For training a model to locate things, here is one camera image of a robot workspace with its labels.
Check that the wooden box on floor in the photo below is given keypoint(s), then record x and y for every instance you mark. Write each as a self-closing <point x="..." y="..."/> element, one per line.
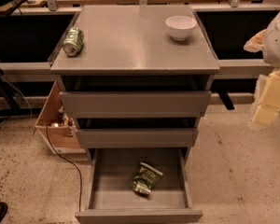
<point x="57" y="130"/>

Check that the grey metal rail frame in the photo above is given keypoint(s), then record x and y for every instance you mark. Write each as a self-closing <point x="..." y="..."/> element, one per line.
<point x="229" y="69"/>

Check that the grey top drawer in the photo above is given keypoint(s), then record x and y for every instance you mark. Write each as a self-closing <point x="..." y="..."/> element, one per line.
<point x="139" y="104"/>

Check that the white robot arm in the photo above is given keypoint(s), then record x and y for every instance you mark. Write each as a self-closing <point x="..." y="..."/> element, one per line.
<point x="271" y="55"/>

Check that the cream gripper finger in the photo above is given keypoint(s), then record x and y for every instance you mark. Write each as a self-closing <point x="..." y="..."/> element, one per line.
<point x="268" y="107"/>
<point x="255" y="43"/>

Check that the white ceramic bowl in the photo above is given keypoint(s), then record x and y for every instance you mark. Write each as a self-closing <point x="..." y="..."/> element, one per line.
<point x="180" y="28"/>

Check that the open grey bottom drawer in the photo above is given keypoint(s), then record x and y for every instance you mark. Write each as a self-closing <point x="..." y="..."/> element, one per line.
<point x="110" y="199"/>

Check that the green jalapeno chip bag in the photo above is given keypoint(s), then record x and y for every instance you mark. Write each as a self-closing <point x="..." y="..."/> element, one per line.
<point x="146" y="179"/>

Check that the grey middle drawer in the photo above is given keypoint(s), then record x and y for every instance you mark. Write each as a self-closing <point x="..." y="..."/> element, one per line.
<point x="136" y="132"/>

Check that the grey drawer cabinet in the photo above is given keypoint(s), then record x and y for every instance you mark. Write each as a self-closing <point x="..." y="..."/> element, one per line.
<point x="127" y="48"/>

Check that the green soda can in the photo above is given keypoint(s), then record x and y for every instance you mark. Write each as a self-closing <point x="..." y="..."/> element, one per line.
<point x="72" y="45"/>

